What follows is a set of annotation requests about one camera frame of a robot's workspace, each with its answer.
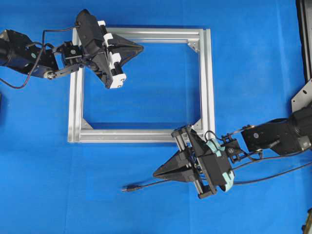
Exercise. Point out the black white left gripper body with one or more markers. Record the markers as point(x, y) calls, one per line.
point(108, 63)

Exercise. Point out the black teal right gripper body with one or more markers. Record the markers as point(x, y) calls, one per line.
point(203, 185)

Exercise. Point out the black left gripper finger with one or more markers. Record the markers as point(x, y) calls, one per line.
point(119, 41)
point(128, 52)

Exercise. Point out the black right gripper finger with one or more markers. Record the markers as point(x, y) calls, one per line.
point(177, 161)
point(188, 175)

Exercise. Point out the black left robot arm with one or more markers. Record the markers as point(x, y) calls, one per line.
point(41, 59)

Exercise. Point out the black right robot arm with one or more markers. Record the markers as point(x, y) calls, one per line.
point(285, 136)

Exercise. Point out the yellowish object bottom right corner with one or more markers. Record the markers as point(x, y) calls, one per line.
point(307, 227)

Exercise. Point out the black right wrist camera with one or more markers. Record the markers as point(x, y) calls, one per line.
point(213, 161)

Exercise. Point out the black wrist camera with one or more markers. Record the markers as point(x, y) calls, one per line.
point(213, 161)
point(89, 32)

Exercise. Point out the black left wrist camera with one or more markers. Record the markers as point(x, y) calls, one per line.
point(89, 32)

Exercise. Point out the grey metal mounting bracket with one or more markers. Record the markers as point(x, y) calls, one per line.
point(303, 98)

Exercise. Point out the black metal rail right edge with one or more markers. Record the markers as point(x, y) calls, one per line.
point(304, 15)

